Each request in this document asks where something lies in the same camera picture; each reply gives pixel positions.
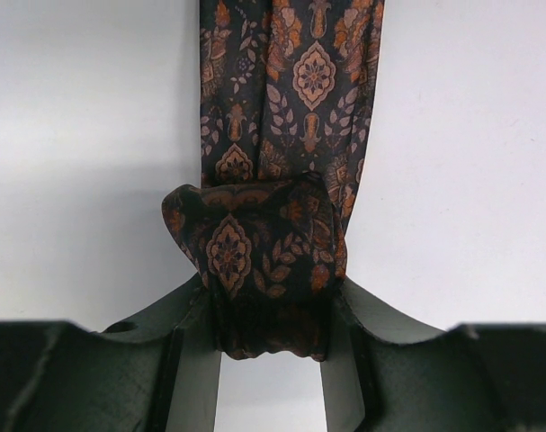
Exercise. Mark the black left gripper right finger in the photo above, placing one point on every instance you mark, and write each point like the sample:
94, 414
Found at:
386, 371

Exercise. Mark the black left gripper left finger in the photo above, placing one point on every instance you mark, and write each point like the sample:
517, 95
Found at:
157, 370

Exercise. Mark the dark brown paisley tie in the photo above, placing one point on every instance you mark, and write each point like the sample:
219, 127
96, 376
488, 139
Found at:
287, 91

